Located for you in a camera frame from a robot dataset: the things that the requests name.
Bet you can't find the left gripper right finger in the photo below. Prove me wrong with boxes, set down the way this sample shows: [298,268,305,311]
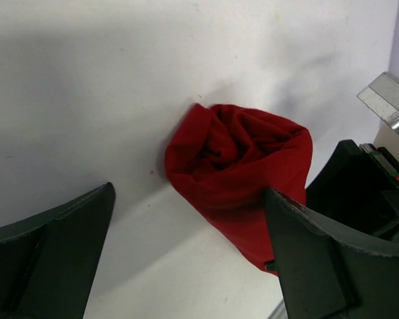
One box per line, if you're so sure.
[265,189,399,318]

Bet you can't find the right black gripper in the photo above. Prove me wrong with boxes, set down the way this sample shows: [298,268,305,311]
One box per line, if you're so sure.
[307,140,399,244]

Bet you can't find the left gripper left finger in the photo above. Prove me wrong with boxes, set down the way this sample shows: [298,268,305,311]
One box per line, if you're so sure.
[0,183,116,318]

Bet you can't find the dark red t shirt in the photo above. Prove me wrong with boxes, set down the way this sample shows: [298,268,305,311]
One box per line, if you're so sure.
[164,104,313,274]

